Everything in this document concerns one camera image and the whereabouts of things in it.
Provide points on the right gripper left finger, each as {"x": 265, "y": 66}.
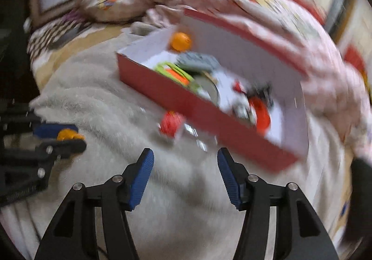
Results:
{"x": 71, "y": 232}

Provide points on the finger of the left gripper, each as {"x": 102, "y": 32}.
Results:
{"x": 58, "y": 148}
{"x": 52, "y": 129}

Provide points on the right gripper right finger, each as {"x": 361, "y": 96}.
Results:
{"x": 300, "y": 233}

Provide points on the orange translucent plastic piece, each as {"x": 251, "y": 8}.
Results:
{"x": 69, "y": 134}

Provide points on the clear bottle red label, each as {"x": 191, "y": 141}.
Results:
{"x": 173, "y": 126}

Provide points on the white black robot figure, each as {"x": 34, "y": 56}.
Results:
{"x": 243, "y": 108}

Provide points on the green orange toy cutter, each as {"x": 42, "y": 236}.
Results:
{"x": 178, "y": 75}

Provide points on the black tape roll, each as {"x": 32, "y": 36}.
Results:
{"x": 206, "y": 88}

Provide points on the grey plastic base plate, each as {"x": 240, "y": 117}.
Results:
{"x": 197, "y": 62}

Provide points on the small blue piece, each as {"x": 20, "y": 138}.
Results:
{"x": 344, "y": 209}

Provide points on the polka dot pillow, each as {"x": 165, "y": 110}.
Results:
{"x": 56, "y": 33}

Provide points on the white fluffy towel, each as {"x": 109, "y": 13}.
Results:
{"x": 185, "y": 211}

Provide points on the orange plastic dish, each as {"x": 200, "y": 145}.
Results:
{"x": 263, "y": 117}

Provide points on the red cardboard box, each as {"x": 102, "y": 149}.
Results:
{"x": 280, "y": 137}

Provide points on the orange ball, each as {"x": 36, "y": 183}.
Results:
{"x": 181, "y": 42}

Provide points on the pink checkered cartoon quilt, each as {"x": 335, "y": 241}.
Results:
{"x": 333, "y": 88}

